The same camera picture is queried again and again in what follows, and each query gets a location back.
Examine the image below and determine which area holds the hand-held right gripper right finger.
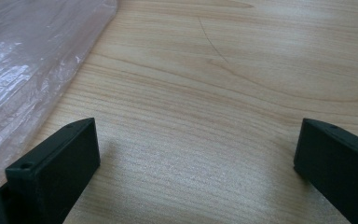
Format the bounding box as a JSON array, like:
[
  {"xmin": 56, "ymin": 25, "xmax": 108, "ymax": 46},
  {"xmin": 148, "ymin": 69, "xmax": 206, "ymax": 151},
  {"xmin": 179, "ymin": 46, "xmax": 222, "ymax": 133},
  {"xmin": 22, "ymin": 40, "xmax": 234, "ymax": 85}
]
[{"xmin": 293, "ymin": 118, "xmax": 358, "ymax": 224}]

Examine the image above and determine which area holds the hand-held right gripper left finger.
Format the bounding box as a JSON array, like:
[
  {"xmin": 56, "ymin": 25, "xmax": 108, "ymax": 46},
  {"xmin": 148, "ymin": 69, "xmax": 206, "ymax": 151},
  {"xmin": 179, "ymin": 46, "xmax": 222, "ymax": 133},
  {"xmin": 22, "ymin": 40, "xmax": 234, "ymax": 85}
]
[{"xmin": 5, "ymin": 117, "xmax": 101, "ymax": 224}]

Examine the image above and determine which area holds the pink translucent plastic bag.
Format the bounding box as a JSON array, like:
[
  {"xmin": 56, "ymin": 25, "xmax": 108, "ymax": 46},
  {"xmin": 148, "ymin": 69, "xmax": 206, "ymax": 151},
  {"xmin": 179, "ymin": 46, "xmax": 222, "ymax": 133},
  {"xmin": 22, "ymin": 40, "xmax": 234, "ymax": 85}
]
[{"xmin": 0, "ymin": 0, "xmax": 119, "ymax": 188}]

